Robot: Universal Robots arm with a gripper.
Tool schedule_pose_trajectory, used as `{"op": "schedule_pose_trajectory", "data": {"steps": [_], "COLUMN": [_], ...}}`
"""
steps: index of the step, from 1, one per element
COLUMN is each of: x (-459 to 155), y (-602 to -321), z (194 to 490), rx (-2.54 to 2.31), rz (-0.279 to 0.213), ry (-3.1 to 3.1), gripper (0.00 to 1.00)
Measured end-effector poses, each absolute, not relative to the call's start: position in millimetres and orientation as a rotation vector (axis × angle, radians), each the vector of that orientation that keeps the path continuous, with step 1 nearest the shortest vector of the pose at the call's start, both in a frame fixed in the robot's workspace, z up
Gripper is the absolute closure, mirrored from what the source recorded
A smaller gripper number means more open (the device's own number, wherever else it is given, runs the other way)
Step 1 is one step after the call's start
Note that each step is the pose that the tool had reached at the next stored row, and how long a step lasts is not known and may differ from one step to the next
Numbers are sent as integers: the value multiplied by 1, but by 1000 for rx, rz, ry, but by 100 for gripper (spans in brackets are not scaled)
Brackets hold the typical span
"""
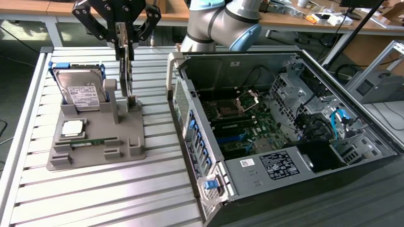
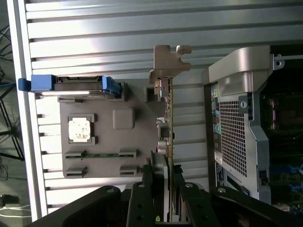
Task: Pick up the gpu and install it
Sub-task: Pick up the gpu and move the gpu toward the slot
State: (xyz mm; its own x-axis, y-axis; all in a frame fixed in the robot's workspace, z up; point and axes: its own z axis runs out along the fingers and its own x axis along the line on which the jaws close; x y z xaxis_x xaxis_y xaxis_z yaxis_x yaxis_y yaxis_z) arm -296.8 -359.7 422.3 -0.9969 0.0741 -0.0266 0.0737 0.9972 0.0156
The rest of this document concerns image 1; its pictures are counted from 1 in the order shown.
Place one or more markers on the metal socket cover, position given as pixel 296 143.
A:
pixel 249 101

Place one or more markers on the hard disk in blue carrier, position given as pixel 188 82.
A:
pixel 81 92

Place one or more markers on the CPU socket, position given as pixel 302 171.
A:
pixel 226 110

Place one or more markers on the white cup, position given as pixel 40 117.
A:
pixel 302 2

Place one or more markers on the white orange small box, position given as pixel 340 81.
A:
pixel 314 19

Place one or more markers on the blue expansion slot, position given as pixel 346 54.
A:
pixel 232 138

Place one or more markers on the green motherboard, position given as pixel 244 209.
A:
pixel 268 125

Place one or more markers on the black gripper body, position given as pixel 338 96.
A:
pixel 117 9

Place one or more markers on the graphics card with black fan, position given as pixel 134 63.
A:
pixel 125 75

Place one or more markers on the blue case latch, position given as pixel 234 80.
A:
pixel 210 184

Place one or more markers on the black stand pole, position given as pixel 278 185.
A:
pixel 358 27

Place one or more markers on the grey computer tower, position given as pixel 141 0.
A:
pixel 378 87

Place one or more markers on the brown cardboard box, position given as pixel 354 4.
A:
pixel 162 7

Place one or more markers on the grey disk bay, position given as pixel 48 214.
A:
pixel 353 151

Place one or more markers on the grey power supply unit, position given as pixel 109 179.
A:
pixel 252 170

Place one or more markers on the grey parts rack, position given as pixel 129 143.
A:
pixel 100 130

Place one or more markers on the silver chipset heat sink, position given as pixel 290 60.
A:
pixel 262 146

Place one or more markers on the wooden desk white frame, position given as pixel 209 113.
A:
pixel 60 10
pixel 388 30

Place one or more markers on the open grey PC case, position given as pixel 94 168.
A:
pixel 181 101

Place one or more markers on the black monitor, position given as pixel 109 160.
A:
pixel 362 2

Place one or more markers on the green RAM stick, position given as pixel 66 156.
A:
pixel 94 142

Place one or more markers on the perforated metal drive cage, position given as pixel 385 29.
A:
pixel 284 89

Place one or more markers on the grey metal device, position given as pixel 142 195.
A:
pixel 278 8

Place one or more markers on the aluminium profile frame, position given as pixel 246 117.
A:
pixel 397 46

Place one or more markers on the silver CPU chip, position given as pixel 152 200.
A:
pixel 72 128

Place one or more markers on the white case label sticker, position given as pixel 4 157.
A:
pixel 234 63

